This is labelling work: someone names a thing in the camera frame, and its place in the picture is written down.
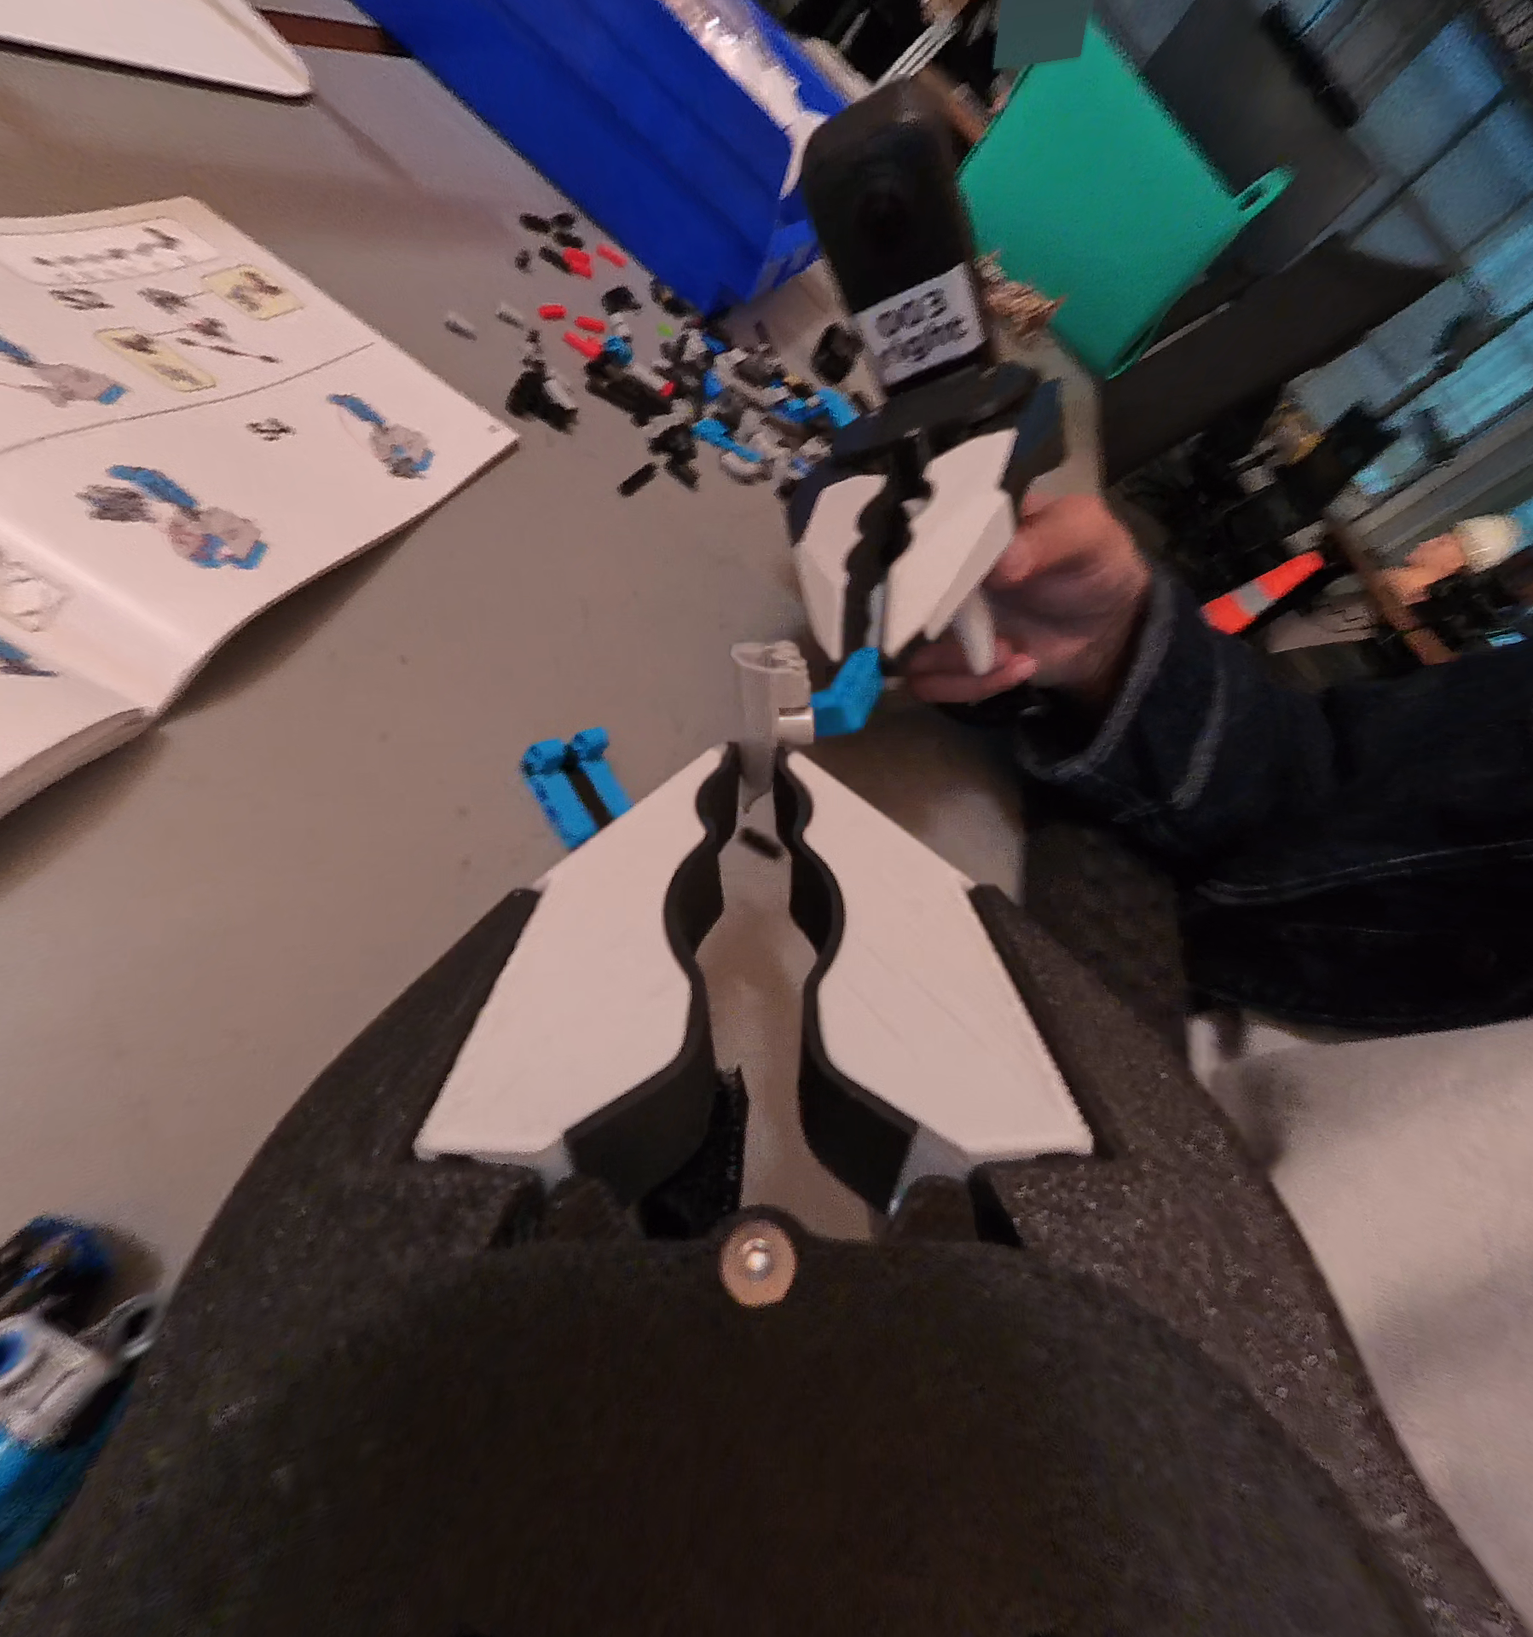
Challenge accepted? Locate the person's body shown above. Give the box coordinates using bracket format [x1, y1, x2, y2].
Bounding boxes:
[1190, 1010, 1533, 1637]

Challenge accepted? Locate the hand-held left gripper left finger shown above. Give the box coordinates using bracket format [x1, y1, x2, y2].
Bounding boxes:
[412, 746, 754, 1179]

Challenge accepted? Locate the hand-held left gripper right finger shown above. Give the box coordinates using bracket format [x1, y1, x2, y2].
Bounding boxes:
[773, 750, 1097, 1211]

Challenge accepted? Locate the instruction booklet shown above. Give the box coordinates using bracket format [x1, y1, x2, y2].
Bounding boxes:
[0, 195, 521, 860]

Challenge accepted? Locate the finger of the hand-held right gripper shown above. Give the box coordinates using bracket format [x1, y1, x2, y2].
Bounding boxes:
[793, 474, 894, 663]
[879, 429, 1025, 660]

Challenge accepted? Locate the person's right hand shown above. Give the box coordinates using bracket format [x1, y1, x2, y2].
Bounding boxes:
[901, 489, 1154, 707]

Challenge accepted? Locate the pile of toy building pieces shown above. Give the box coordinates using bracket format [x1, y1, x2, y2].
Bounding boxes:
[447, 208, 871, 500]

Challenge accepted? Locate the blue plastic bin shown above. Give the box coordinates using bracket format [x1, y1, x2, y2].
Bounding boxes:
[358, 0, 858, 319]

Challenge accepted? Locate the grey triangular panel piece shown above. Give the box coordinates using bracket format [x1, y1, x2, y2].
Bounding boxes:
[731, 640, 819, 814]

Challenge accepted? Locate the person's right forearm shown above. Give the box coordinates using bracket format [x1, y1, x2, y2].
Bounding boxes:
[1016, 576, 1533, 1040]

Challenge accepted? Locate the green storage box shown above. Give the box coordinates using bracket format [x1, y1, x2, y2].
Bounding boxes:
[956, 20, 1296, 381]

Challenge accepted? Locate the orange cone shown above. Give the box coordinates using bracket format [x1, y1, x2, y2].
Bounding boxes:
[1202, 553, 1330, 635]

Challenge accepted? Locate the paned window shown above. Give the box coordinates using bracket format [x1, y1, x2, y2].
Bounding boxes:
[1342, 77, 1533, 539]

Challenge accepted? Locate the pile of clear plastic bags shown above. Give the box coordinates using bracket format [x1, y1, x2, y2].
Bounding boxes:
[665, 0, 846, 123]

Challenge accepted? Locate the blue angled toy beam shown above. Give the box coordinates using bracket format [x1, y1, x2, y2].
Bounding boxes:
[812, 645, 886, 739]

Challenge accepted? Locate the white desk lamp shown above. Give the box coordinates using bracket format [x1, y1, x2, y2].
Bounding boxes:
[0, 0, 314, 102]

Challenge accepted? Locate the blue beam assembly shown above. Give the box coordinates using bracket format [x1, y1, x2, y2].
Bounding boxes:
[520, 727, 633, 853]

